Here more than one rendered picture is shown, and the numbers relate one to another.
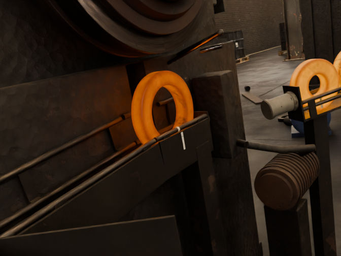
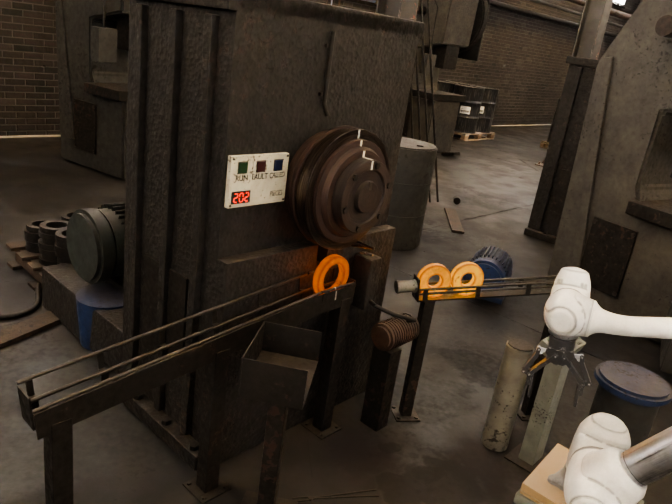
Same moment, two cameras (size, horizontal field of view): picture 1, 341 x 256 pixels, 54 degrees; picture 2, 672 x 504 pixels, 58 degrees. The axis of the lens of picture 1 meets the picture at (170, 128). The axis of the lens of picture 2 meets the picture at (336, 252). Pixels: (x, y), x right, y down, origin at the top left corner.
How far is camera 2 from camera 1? 171 cm
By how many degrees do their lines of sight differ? 6
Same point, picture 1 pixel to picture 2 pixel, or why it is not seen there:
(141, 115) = (319, 278)
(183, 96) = (344, 270)
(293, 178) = (393, 334)
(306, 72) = (429, 272)
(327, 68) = (444, 273)
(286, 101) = (410, 286)
